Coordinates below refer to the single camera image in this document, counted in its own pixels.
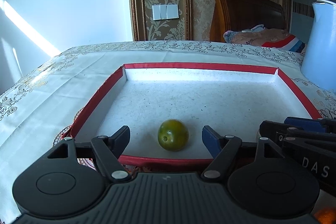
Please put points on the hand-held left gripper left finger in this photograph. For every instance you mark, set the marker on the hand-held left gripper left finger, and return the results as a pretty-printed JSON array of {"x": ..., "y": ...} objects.
[{"x": 121, "y": 140}]

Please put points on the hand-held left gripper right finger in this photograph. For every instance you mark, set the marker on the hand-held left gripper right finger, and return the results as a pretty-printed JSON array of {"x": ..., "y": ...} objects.
[{"x": 210, "y": 140}]

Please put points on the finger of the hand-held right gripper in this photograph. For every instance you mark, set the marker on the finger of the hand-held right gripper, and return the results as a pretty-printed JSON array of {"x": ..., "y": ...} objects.
[
  {"x": 271, "y": 129},
  {"x": 302, "y": 123}
]

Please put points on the dark green round fruit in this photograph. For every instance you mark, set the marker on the dark green round fruit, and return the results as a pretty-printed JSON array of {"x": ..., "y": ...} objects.
[{"x": 173, "y": 136}]

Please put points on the red shallow box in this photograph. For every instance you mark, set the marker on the red shallow box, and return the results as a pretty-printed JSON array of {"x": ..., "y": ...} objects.
[{"x": 197, "y": 98}]

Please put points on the orange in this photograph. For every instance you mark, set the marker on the orange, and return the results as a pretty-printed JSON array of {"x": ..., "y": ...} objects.
[{"x": 326, "y": 216}]

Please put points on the light blue electric kettle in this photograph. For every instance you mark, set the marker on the light blue electric kettle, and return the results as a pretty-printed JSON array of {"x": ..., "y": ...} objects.
[{"x": 320, "y": 50}]

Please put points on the white floral tablecloth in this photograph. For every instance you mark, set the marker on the white floral tablecloth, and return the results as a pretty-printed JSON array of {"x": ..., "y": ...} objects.
[{"x": 65, "y": 77}]

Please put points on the striped pillow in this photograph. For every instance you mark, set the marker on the striped pillow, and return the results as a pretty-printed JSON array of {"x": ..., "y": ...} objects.
[{"x": 267, "y": 39}]

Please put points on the wooden bed headboard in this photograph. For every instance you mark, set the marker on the wooden bed headboard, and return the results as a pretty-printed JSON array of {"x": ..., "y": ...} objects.
[{"x": 244, "y": 11}]

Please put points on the white wall switch panel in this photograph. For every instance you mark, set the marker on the white wall switch panel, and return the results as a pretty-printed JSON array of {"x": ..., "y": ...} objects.
[{"x": 165, "y": 12}]

